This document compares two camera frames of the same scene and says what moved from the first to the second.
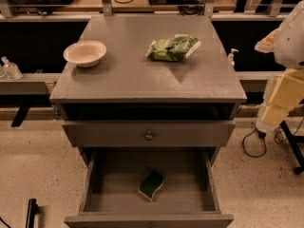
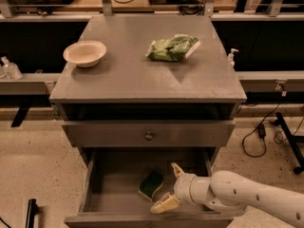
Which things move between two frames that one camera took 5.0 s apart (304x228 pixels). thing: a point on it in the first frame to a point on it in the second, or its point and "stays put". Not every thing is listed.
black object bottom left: x=32 y=209 stays put
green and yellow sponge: x=150 y=183 stays put
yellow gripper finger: x=267 y=44 to x=191 y=188
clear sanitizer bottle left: x=11 y=69 stays put
